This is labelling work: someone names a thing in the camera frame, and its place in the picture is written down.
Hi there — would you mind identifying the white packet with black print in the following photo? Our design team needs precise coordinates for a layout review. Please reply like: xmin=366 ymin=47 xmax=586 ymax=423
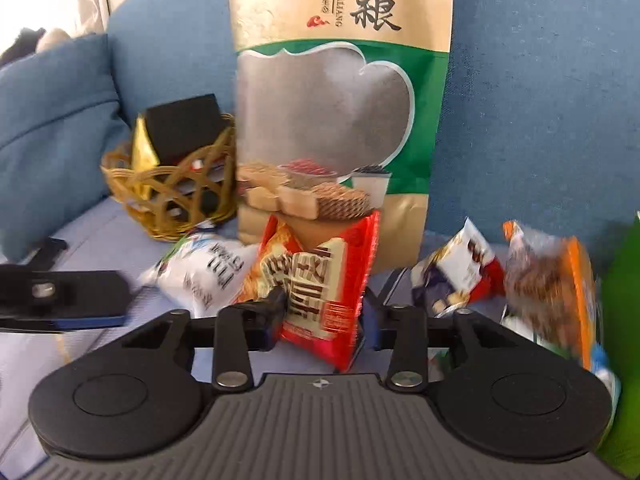
xmin=137 ymin=232 xmax=261 ymax=318

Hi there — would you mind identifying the large beige grain pouch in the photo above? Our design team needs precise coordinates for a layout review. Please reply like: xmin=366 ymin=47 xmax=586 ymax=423
xmin=223 ymin=0 xmax=455 ymax=276

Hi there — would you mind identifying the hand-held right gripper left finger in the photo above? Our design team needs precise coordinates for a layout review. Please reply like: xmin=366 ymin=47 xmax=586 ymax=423
xmin=122 ymin=287 xmax=288 ymax=391

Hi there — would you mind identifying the green cardboard box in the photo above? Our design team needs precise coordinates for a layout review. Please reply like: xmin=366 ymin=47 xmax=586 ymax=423
xmin=597 ymin=212 xmax=640 ymax=478

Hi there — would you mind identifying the blue cushion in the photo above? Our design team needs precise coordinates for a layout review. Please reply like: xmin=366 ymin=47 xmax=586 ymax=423
xmin=0 ymin=32 xmax=131 ymax=263

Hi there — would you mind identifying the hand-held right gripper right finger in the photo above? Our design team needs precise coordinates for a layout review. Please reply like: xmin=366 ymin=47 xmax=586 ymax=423
xmin=367 ymin=290 xmax=521 ymax=391

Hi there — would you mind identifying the clear orange-edged nut packet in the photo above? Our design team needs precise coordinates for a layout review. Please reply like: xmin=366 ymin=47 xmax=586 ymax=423
xmin=500 ymin=220 xmax=608 ymax=361

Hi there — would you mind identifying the red cracker packet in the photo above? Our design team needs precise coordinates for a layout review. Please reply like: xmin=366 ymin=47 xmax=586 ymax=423
xmin=232 ymin=210 xmax=382 ymax=373

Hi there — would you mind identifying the small white red blue packet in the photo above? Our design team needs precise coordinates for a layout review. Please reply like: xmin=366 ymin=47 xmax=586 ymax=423
xmin=410 ymin=217 xmax=506 ymax=318

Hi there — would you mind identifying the blue sofa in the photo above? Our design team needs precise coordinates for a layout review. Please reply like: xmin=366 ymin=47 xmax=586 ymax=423
xmin=0 ymin=0 xmax=640 ymax=480

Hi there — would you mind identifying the gold foil packet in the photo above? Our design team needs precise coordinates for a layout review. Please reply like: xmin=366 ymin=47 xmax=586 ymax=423
xmin=131 ymin=115 xmax=161 ymax=201

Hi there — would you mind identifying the small black box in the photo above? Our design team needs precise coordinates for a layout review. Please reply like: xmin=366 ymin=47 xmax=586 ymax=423
xmin=142 ymin=94 xmax=233 ymax=166

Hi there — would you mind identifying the woven bamboo basket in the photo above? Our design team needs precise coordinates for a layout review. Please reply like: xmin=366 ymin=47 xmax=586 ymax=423
xmin=101 ymin=115 xmax=238 ymax=241

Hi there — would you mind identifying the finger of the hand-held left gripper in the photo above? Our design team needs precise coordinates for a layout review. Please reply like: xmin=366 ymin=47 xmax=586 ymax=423
xmin=0 ymin=237 xmax=68 ymax=273
xmin=0 ymin=269 xmax=133 ymax=332

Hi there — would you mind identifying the light blue striped blanket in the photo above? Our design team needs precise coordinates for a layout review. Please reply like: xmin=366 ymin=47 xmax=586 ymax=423
xmin=0 ymin=195 xmax=511 ymax=466

